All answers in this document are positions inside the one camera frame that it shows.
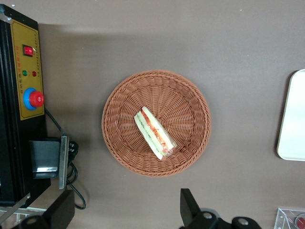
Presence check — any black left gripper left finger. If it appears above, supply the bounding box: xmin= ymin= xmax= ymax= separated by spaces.
xmin=14 ymin=189 xmax=76 ymax=229

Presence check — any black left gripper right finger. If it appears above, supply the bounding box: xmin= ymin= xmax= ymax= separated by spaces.
xmin=180 ymin=188 xmax=221 ymax=229

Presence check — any triangle sandwich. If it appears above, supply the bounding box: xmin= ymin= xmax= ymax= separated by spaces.
xmin=133 ymin=106 xmax=178 ymax=161

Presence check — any round brown wicker basket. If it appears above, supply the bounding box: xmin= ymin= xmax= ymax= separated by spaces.
xmin=102 ymin=69 xmax=212 ymax=177

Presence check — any beige rectangular tray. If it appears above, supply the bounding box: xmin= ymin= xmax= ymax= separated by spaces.
xmin=276 ymin=69 xmax=305 ymax=162

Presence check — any black glossy box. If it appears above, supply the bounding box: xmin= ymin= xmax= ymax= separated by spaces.
xmin=29 ymin=140 xmax=60 ymax=179

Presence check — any black machine housing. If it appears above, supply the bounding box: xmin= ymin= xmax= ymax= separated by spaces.
xmin=0 ymin=4 xmax=52 ymax=208

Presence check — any clear acrylic bottle rack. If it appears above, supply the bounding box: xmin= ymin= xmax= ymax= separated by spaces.
xmin=274 ymin=207 xmax=305 ymax=229

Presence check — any red emergency stop button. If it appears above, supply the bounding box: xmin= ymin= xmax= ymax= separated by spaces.
xmin=23 ymin=87 xmax=45 ymax=111

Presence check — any yellow control panel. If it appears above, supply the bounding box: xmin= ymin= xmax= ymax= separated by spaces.
xmin=10 ymin=20 xmax=45 ymax=121

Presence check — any black machine power cable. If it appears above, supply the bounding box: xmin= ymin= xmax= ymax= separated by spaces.
xmin=44 ymin=108 xmax=86 ymax=210

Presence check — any white wire frame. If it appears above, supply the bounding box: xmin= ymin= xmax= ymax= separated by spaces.
xmin=0 ymin=192 xmax=48 ymax=224

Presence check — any grey metal bracket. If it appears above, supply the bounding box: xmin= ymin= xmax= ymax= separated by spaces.
xmin=58 ymin=135 xmax=70 ymax=190

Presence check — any red rocker switch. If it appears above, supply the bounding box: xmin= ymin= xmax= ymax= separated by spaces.
xmin=22 ymin=44 xmax=34 ymax=57

